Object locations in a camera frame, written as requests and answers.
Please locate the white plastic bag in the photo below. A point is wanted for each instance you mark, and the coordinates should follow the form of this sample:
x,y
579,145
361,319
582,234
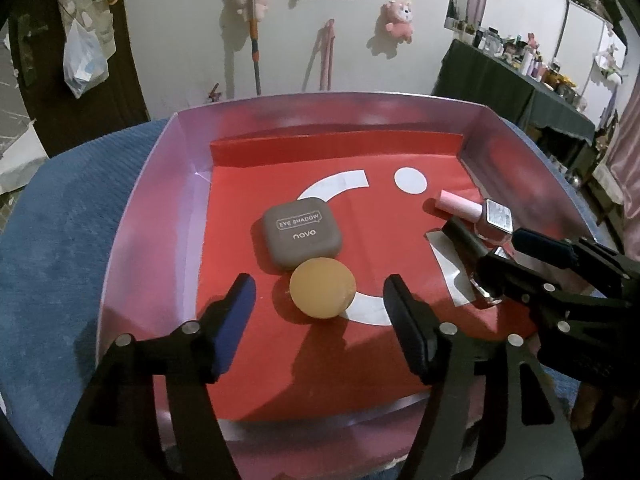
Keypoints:
x,y
84,63

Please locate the pink plush bear toy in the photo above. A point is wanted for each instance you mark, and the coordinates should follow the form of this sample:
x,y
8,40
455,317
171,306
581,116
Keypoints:
x,y
398,20

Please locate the pink red cardboard tray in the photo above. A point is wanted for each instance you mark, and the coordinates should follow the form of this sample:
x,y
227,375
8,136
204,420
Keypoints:
x,y
322,399

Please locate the blue round cushion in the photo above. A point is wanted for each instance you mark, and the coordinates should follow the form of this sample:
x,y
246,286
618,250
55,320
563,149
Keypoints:
x,y
54,252

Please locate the black cap nail polish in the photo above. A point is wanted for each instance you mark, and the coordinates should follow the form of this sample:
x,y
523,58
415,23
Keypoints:
x,y
487,289

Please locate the white cabinet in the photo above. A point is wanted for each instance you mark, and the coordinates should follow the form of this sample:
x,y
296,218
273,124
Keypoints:
x,y
592,56

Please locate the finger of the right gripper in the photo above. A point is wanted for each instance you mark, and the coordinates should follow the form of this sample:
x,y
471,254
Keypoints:
x,y
473,252
599,266

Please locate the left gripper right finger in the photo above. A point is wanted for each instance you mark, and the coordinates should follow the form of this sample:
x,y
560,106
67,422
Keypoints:
x,y
415,326

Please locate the tan round makeup sponge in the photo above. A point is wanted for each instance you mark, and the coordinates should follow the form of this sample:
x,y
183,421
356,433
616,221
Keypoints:
x,y
322,288

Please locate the dark brown door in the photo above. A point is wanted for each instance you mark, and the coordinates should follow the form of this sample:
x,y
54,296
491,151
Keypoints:
x,y
37,36

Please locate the pink cap nail polish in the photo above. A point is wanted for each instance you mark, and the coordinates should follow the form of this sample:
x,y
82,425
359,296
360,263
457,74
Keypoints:
x,y
492,221

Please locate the pink curtain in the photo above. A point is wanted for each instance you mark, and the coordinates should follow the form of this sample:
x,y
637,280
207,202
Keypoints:
x,y
623,162

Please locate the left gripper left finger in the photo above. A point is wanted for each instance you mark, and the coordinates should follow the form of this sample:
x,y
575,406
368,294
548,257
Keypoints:
x,y
223,324

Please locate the brown eye shadow case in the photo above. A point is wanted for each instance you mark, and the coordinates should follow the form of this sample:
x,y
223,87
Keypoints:
x,y
301,230

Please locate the dark green covered table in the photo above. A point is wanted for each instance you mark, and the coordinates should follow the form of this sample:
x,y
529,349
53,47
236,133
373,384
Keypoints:
x,y
469,74

